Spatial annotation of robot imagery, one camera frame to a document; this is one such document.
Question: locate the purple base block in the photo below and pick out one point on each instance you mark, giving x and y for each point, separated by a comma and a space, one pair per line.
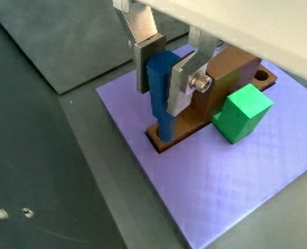
214, 182

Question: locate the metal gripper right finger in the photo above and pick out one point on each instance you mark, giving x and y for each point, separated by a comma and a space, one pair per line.
188, 76

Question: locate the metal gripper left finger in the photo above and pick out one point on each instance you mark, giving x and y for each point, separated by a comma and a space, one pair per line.
144, 38

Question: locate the brown T-shaped block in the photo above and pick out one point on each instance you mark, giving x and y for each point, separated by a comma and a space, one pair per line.
232, 68

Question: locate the green U-shaped block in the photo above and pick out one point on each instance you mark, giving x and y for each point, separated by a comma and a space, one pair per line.
243, 111

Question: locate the blue peg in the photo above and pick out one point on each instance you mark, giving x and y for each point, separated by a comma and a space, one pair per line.
158, 67

